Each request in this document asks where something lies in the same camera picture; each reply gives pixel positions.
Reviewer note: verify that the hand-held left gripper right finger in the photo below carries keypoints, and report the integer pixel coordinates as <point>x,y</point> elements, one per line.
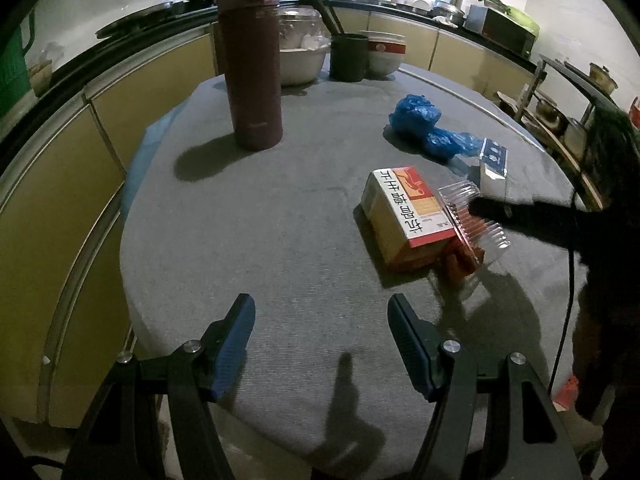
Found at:
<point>407,345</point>

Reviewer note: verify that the blue tablecloth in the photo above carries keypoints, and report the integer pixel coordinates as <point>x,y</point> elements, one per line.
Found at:
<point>155,135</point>

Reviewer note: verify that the green plastic basket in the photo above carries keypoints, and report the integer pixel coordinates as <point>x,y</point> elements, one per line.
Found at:
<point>12,65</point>

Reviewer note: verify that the clear plastic tray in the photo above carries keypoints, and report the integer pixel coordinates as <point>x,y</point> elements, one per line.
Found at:
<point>475,230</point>

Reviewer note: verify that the red plastic basket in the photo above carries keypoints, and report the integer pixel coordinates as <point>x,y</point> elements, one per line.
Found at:
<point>567,394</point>

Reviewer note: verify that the orange white cardboard box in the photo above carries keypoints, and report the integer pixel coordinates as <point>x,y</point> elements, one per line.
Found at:
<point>400,215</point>

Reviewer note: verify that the dark green cup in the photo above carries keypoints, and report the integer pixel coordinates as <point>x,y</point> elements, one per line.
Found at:
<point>350,57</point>

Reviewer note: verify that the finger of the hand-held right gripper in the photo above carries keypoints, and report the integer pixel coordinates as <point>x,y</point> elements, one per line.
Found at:
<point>525,217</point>

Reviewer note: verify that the microwave oven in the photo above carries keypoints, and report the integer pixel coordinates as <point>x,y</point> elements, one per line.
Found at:
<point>500,30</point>

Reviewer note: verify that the maroon thermos bottle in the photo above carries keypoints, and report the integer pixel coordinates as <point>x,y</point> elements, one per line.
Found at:
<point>252,60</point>

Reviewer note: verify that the orange wrapper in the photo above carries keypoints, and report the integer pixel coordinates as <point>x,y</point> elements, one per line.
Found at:
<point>462,265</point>

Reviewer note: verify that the person's dark trousers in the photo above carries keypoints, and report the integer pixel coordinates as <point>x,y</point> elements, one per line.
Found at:
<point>610,360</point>

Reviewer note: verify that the red-banded white bowl stack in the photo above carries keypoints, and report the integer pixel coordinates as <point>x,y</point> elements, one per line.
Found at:
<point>384,52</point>

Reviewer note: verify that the metal storage rack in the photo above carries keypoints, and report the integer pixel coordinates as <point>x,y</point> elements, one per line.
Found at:
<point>565,105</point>

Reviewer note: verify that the metal pot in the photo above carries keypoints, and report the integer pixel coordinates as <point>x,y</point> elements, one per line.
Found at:
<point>447,12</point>

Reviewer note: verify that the black chopsticks bundle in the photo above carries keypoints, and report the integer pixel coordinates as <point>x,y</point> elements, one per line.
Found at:
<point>325,10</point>

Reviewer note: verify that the white blue tissue packet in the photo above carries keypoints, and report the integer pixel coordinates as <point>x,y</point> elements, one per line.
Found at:
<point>492,170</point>

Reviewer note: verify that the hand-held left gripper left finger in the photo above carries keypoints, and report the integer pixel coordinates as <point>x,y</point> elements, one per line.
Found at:
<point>235,345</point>

